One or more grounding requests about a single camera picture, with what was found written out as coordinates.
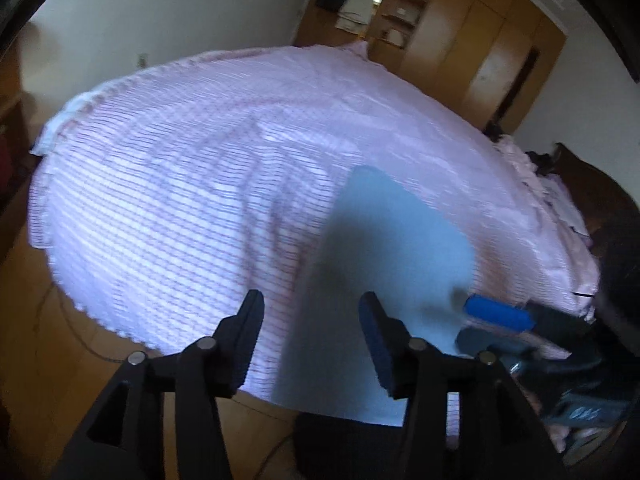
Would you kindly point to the wooden bedside furniture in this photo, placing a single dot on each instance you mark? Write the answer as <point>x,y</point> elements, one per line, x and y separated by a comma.
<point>12,125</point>

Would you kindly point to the light blue pants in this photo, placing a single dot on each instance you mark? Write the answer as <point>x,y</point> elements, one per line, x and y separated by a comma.
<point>380,240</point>

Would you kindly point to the dark wooden headboard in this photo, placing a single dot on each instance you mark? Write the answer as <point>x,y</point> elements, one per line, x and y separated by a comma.
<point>610,195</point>

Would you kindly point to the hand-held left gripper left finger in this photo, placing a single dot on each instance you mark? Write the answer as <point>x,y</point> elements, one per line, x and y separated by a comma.
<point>250,341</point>

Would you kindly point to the pink striped bedsheet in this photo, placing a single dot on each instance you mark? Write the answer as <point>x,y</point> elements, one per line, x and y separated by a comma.
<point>175,185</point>

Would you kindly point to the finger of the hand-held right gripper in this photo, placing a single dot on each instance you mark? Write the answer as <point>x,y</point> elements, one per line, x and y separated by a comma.
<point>495,312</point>
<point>492,342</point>

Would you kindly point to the wall socket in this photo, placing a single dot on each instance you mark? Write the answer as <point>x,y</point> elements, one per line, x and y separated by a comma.
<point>143,60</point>

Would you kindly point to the pink ruffled pillow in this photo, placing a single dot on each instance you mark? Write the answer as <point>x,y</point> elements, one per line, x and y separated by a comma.
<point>545,200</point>

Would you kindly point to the wooden wardrobe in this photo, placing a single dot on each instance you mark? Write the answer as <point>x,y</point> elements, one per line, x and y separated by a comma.
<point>485,35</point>

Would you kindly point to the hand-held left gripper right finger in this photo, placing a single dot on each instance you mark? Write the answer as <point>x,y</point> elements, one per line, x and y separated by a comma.
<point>375,346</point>

